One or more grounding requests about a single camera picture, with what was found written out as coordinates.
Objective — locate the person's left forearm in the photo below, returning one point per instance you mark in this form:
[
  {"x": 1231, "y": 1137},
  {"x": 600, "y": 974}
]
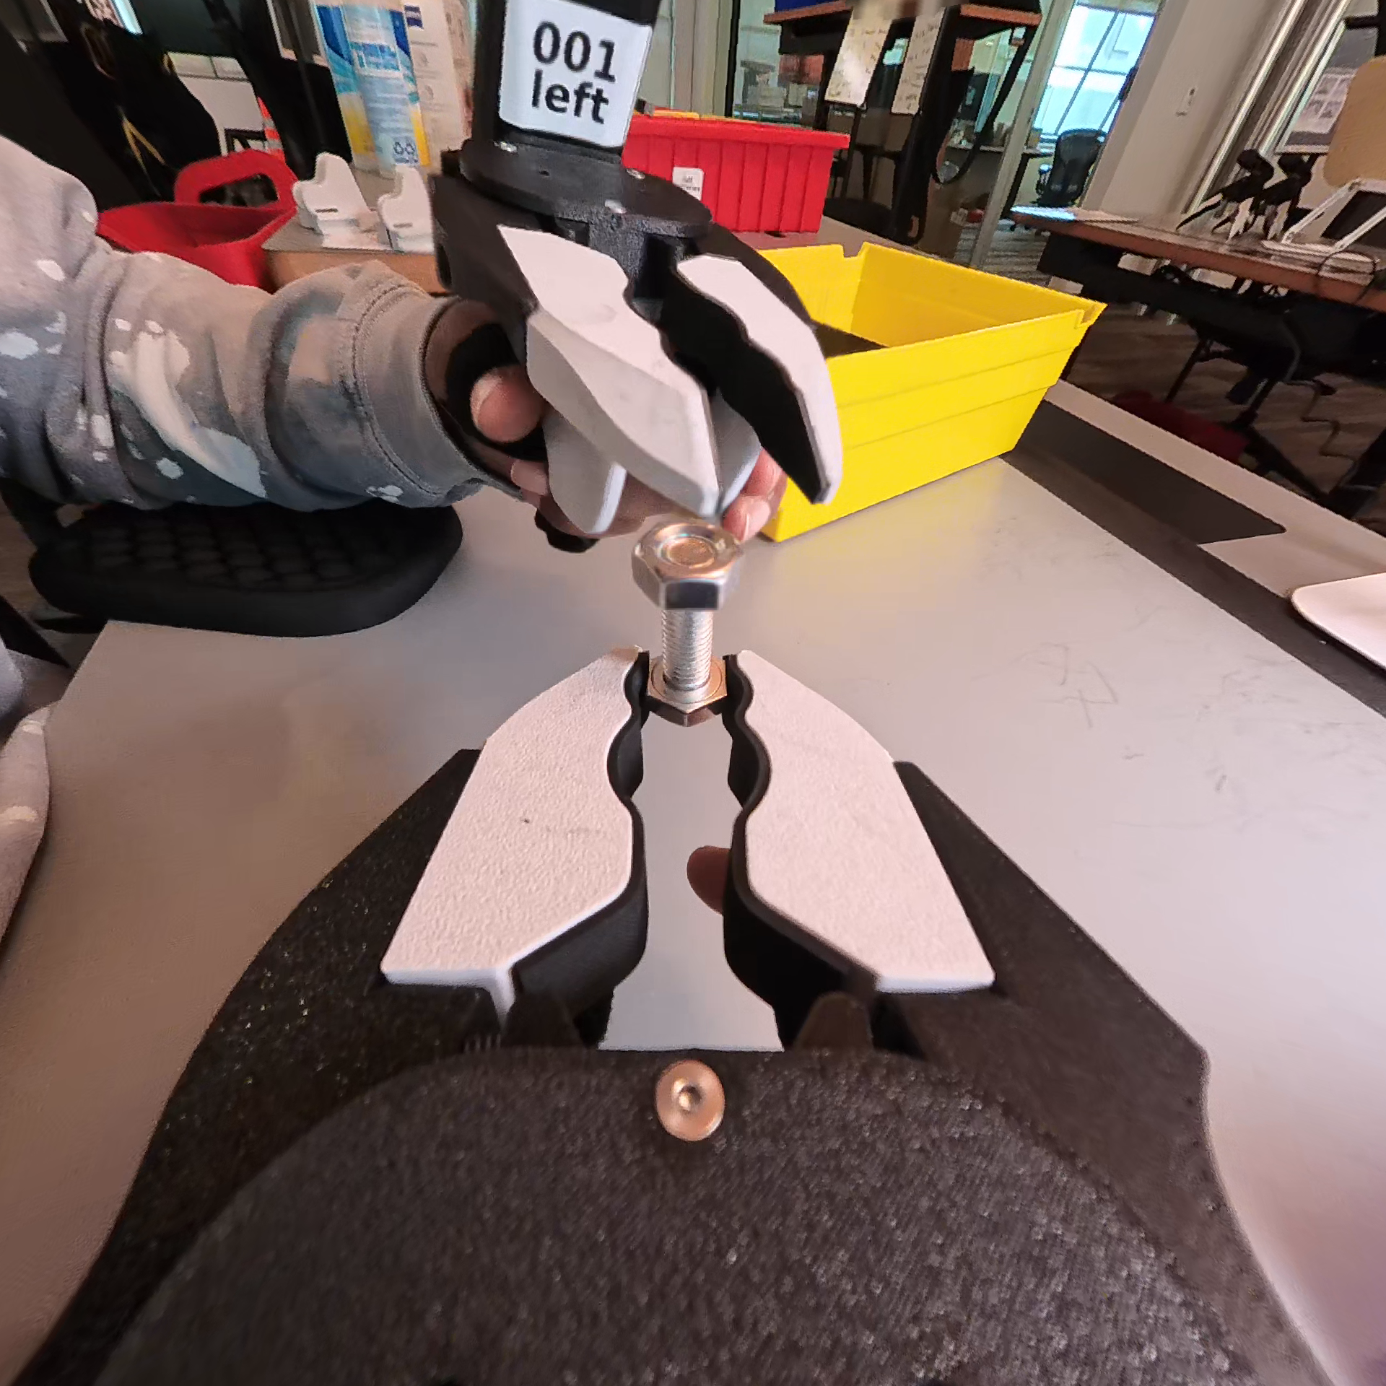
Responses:
[{"x": 196, "y": 367}]

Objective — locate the person's right hand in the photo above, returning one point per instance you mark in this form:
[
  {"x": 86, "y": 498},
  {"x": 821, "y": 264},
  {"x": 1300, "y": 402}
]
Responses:
[{"x": 711, "y": 878}]

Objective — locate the white folding stand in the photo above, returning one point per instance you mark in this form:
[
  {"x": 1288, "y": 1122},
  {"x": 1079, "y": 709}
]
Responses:
[{"x": 1327, "y": 221}]

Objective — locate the white cardboard box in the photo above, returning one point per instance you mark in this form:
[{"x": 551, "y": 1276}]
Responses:
[{"x": 445, "y": 76}]

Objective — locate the white plastic bracket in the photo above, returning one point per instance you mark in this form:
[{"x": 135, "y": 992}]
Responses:
[
  {"x": 406, "y": 210},
  {"x": 330, "y": 200}
]

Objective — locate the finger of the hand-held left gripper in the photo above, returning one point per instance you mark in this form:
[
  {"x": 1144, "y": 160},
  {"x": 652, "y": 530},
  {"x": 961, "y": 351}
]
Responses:
[
  {"x": 618, "y": 367},
  {"x": 780, "y": 357}
]

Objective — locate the silver hex nut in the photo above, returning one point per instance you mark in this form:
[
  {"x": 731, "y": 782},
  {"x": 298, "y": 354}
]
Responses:
[{"x": 682, "y": 590}]

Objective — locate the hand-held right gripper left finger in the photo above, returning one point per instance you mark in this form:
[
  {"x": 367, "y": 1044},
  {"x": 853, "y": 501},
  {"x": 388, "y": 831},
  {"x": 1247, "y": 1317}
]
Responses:
[{"x": 521, "y": 855}]

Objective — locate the red plastic basket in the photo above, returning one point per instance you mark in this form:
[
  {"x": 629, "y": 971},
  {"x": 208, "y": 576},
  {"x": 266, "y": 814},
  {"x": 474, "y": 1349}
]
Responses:
[{"x": 207, "y": 233}]

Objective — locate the black plastic bin divider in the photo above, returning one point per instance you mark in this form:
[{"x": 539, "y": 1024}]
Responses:
[{"x": 850, "y": 341}]

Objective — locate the small wooden board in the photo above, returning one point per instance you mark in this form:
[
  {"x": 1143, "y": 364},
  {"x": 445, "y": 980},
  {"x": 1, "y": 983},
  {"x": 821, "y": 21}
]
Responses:
[{"x": 1359, "y": 125}]

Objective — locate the white document stand base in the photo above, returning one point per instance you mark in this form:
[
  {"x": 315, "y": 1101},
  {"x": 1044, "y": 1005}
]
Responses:
[{"x": 1349, "y": 622}]

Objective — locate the brown wooden desk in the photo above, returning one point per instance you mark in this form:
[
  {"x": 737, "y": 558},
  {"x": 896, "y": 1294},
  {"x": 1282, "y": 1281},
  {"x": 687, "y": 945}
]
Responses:
[{"x": 1170, "y": 244}]

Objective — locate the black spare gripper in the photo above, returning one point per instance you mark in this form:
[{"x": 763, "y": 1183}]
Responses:
[{"x": 1247, "y": 189}]

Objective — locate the yellow plastic bin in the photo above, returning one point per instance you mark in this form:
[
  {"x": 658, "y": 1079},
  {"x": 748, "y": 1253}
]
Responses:
[{"x": 943, "y": 389}]

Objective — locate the blue white wipes canister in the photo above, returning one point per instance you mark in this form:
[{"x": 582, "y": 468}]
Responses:
[{"x": 374, "y": 87}]

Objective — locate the red ribbed storage bin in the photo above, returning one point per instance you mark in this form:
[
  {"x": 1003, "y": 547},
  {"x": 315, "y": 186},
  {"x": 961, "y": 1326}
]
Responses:
[{"x": 748, "y": 168}]

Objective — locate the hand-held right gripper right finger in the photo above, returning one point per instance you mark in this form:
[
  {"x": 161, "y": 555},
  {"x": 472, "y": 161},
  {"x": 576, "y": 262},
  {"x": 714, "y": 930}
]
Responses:
[{"x": 846, "y": 855}]

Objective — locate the person's left hand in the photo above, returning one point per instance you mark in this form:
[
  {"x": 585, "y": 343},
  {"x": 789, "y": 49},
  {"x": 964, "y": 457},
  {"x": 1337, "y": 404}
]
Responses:
[{"x": 504, "y": 405}]

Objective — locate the person's patterned sweatshirt torso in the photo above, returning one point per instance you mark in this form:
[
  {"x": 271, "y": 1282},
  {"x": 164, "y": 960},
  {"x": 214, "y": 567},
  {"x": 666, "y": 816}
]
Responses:
[{"x": 22, "y": 790}]

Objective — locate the silver hex bolt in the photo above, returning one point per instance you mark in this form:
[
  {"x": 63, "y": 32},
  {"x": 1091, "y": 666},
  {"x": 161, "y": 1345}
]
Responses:
[{"x": 689, "y": 649}]

